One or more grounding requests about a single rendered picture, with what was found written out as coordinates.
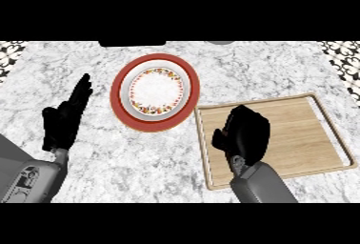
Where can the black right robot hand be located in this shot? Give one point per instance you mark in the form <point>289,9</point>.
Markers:
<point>248,133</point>

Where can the red round placemat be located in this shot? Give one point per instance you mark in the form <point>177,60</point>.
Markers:
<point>155,92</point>

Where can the white plate with floral rim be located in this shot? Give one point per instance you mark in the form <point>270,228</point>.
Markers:
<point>155,90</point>

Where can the pale wooden tray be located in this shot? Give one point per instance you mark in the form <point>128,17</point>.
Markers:
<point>291,136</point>

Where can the black appliance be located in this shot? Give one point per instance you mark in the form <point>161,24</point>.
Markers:
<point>133,43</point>

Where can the grey round object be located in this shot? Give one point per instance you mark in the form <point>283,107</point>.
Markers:
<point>220,42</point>

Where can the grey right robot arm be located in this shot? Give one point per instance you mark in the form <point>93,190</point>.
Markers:
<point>260,182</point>

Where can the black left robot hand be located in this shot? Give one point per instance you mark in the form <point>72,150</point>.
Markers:
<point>65,117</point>

